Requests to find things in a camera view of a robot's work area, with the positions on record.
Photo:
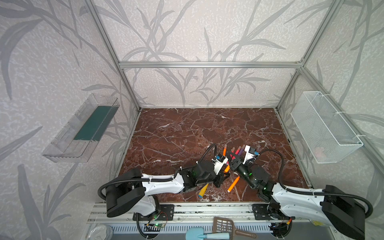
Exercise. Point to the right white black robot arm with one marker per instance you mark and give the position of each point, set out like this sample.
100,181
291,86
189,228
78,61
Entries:
331,206

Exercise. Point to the aluminium mounting rail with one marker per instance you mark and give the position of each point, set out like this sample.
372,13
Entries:
190,212

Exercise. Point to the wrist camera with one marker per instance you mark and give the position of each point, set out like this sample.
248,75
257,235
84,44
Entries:
250,154
219,161

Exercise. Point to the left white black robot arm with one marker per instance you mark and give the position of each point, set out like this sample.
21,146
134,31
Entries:
136,192

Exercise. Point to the clear plastic wall bin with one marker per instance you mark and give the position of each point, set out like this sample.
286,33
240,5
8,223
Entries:
78,139

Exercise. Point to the clear round dish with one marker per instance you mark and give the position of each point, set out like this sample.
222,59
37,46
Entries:
100,232

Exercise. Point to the brown toy slotted spatula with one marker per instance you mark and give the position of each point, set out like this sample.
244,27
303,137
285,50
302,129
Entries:
224,225

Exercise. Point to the yellow toy shovel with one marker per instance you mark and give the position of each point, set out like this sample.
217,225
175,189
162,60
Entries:
203,191

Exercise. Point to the orange marker pen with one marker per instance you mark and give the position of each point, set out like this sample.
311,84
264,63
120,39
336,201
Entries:
225,150

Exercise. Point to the white wire mesh basket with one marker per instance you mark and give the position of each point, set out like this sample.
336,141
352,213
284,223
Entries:
327,134

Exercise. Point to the orange capped marker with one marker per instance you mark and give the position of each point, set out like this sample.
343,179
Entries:
227,169
232,186

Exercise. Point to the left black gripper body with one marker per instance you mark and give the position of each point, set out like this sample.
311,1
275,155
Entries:
217,175

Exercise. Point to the red marker pen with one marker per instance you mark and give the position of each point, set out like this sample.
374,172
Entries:
238,150

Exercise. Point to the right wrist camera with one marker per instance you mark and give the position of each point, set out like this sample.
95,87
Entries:
250,154

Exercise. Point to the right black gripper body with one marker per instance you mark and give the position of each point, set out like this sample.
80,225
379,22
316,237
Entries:
237,163

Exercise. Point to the teal toy shovel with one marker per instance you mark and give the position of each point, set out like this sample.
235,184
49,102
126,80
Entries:
197,233

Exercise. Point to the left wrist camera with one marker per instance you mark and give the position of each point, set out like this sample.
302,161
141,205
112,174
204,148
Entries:
219,161

